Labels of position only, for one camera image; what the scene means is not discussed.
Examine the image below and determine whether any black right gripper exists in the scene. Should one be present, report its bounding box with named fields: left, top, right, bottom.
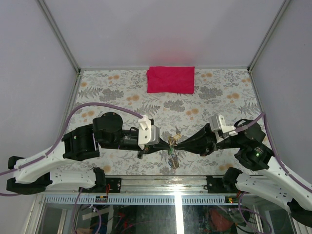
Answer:
left=174, top=122, right=244, bottom=156

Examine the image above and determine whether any key yellow tag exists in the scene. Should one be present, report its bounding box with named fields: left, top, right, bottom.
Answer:
left=168, top=127, right=182, bottom=146

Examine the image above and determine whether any metal keyring hoop yellow handle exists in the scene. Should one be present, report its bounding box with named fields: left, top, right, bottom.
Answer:
left=168, top=144, right=179, bottom=169

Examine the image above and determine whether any green key tag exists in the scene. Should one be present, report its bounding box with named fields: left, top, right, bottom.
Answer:
left=168, top=147, right=174, bottom=155

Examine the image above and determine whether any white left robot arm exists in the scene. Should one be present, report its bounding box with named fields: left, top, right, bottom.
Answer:
left=6, top=112, right=169, bottom=195

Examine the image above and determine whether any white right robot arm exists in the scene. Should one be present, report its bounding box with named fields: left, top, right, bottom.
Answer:
left=177, top=115, right=312, bottom=227

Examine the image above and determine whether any pink folded cloth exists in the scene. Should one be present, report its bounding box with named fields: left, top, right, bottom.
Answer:
left=146, top=66, right=195, bottom=94

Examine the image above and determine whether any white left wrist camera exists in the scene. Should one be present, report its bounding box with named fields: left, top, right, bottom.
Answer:
left=138, top=115, right=160, bottom=150

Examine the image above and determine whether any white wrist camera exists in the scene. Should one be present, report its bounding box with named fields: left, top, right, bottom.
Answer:
left=138, top=115, right=160, bottom=150
left=208, top=114, right=238, bottom=143

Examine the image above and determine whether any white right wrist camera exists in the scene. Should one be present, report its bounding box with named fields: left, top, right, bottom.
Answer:
left=208, top=114, right=238, bottom=143

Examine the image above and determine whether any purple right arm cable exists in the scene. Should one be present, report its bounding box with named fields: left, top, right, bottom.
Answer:
left=234, top=112, right=312, bottom=234

